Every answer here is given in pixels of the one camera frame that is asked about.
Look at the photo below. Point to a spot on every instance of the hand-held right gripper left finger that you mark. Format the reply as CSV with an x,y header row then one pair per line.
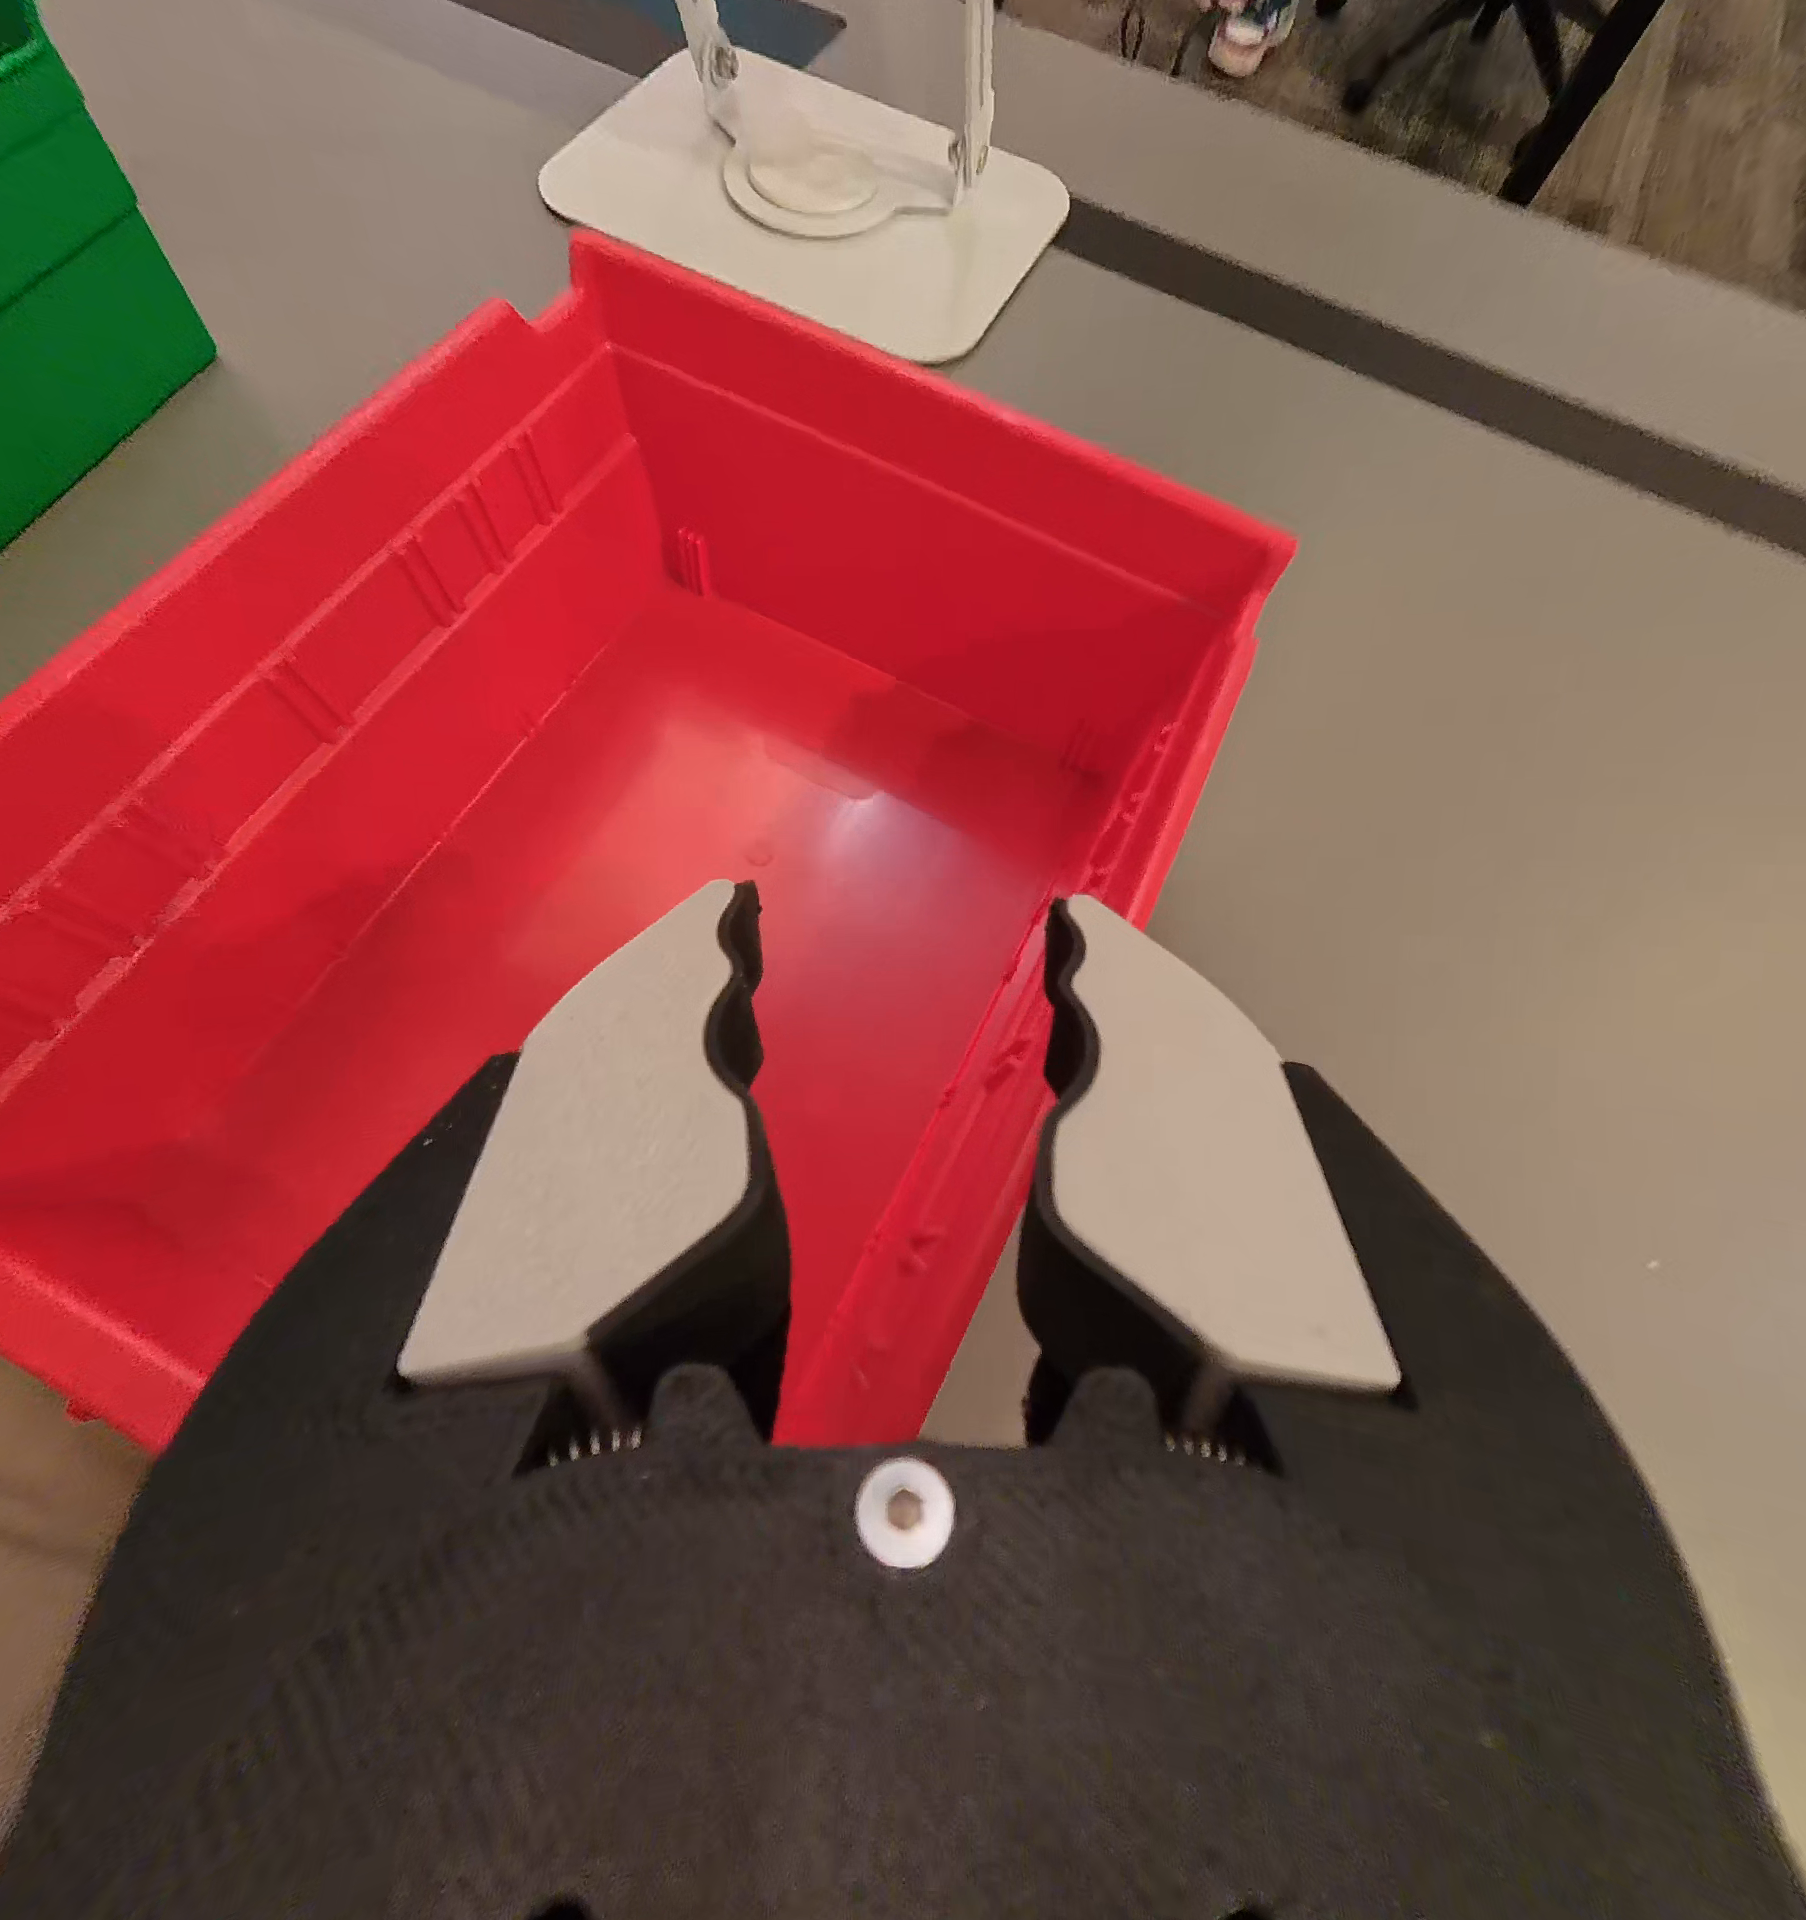
x,y
589,1171

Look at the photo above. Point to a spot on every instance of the black chair base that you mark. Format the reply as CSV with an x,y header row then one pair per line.
x,y
1459,36

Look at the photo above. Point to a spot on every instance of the white stand base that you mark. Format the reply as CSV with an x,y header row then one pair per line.
x,y
978,254

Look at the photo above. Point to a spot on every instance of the black table leg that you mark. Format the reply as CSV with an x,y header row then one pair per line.
x,y
1587,90

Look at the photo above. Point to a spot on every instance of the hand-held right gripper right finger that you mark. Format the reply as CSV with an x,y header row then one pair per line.
x,y
1204,1171

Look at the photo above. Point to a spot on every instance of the green plastic bin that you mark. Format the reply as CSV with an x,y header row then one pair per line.
x,y
50,329

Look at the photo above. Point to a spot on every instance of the red plastic bin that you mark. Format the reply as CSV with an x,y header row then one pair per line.
x,y
843,631

